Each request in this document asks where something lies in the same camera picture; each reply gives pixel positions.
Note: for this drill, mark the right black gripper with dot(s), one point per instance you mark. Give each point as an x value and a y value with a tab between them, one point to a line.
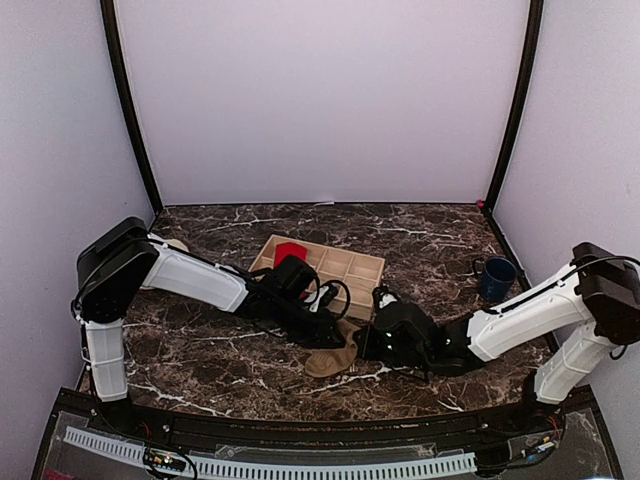
366	345

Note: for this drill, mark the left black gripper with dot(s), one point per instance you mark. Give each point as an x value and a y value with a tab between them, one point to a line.
319	336

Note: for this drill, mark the beige ribbed sock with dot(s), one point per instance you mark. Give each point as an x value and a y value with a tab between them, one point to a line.
328	362

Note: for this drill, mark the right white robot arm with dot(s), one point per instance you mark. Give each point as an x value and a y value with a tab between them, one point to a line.
597	293

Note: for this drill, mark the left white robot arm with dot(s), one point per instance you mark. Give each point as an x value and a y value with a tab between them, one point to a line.
113	269

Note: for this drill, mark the red sock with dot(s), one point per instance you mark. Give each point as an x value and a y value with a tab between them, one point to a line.
283	250

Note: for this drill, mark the wooden compartment tray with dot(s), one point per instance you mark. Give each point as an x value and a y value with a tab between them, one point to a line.
361	273

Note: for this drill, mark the round wooden plate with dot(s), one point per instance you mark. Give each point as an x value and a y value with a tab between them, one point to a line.
177	244

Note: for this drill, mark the blue enamel mug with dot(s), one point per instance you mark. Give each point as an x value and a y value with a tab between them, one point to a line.
496	276

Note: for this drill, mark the left circuit board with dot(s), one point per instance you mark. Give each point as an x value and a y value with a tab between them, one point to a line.
161	460

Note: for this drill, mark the circuit board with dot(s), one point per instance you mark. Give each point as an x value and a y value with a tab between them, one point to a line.
161	460
543	445

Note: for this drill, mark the right circuit board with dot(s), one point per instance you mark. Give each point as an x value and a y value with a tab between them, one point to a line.
543	445

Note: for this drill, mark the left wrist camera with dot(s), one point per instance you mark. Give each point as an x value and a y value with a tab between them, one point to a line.
297	280

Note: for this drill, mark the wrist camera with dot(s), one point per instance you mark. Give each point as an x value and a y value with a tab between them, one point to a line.
297	280
392	315

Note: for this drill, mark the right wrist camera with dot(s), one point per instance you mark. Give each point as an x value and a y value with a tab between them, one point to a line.
392	315

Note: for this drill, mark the white slotted cable duct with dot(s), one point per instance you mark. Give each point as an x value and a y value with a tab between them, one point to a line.
243	463

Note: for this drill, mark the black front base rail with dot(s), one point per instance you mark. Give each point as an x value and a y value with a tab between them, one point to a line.
580	424

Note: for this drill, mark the left black frame post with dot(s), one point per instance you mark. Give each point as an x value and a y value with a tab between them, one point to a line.
126	100

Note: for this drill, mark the black frame post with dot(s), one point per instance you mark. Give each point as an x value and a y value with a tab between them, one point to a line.
527	61
126	100

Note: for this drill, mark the right black frame post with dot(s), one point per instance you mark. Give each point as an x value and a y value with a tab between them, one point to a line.
527	61

